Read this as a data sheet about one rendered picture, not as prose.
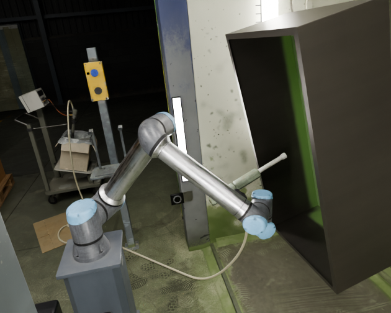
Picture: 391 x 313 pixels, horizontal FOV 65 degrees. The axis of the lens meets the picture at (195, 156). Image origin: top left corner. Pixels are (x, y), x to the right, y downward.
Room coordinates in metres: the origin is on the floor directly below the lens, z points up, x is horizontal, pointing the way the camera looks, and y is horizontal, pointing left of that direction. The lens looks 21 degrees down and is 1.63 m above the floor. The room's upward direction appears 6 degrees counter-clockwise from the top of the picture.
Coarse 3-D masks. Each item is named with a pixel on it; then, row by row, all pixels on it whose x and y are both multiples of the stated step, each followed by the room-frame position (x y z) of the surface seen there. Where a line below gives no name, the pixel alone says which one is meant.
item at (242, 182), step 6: (282, 156) 1.54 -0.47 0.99; (270, 162) 1.53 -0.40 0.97; (276, 162) 1.53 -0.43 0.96; (264, 168) 1.51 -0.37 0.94; (246, 174) 1.51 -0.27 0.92; (252, 174) 1.49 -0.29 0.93; (258, 174) 1.49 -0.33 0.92; (240, 180) 1.48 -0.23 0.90; (246, 180) 1.48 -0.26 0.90; (252, 180) 1.48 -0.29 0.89; (234, 186) 1.46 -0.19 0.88; (240, 186) 1.47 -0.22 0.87; (210, 198) 1.44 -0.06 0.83
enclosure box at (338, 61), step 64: (384, 0) 1.10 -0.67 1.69; (256, 64) 1.64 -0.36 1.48; (320, 64) 1.04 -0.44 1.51; (384, 64) 1.11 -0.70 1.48; (256, 128) 1.64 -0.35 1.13; (320, 128) 1.05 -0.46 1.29; (384, 128) 1.12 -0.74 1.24; (320, 192) 1.06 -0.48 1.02; (384, 192) 1.13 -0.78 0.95; (320, 256) 1.33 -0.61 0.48; (384, 256) 1.15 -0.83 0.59
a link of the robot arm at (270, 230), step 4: (268, 220) 1.15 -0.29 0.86; (268, 224) 1.14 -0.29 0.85; (272, 224) 1.14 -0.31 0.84; (268, 228) 1.14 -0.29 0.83; (272, 228) 1.14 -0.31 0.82; (264, 232) 1.13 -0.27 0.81; (268, 232) 1.14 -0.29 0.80; (272, 232) 1.15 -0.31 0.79; (260, 236) 1.13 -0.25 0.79; (264, 236) 1.14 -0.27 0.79; (268, 236) 1.14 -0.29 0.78
